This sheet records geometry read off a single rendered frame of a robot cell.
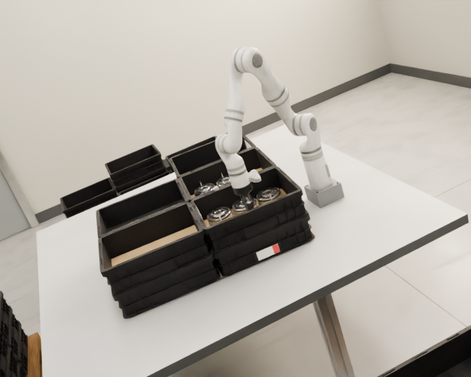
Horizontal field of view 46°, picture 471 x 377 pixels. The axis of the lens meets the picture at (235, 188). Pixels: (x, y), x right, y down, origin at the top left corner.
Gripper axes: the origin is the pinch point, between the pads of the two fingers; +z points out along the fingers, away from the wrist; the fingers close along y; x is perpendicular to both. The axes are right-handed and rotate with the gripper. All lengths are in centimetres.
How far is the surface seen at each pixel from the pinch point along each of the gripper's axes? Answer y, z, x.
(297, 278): 28.6, 15.7, 6.0
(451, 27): -260, 29, 237
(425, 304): -13, 85, 67
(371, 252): 30.0, 15.6, 34.4
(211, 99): -333, 37, 24
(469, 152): -139, 84, 170
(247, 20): -342, -21, 81
